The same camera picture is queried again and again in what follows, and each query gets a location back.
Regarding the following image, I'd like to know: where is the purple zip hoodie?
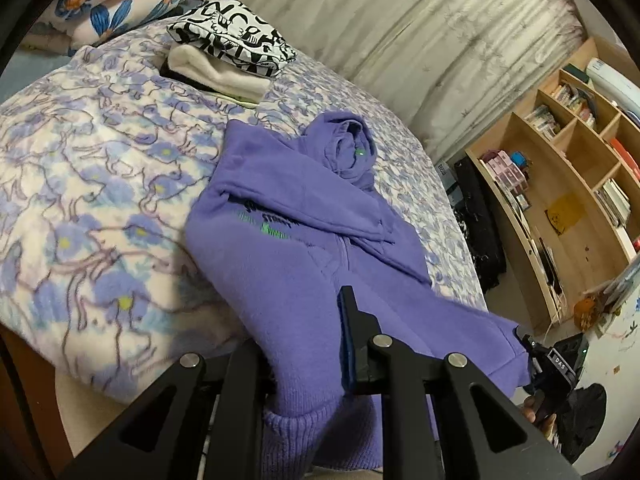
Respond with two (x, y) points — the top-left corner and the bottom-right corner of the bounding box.
(184, 112), (529, 479)

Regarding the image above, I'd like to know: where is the person's right hand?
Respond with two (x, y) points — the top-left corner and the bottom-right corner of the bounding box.
(520, 390), (558, 443)

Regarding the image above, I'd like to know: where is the wooden bookshelf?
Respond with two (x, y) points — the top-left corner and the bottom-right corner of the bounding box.
(465, 36), (639, 334)

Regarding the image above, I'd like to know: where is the purple floral fleece blanket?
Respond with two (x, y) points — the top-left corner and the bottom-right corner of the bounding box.
(1, 21), (486, 402)

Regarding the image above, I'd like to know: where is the cream patterned curtain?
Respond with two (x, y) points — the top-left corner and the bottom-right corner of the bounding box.
(241, 0), (586, 162)

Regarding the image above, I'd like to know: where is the cream folded garment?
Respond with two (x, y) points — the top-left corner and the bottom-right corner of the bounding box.
(160, 44), (271, 106)

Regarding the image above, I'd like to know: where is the black white patterned garment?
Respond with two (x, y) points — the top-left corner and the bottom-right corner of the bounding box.
(167, 0), (296, 78)

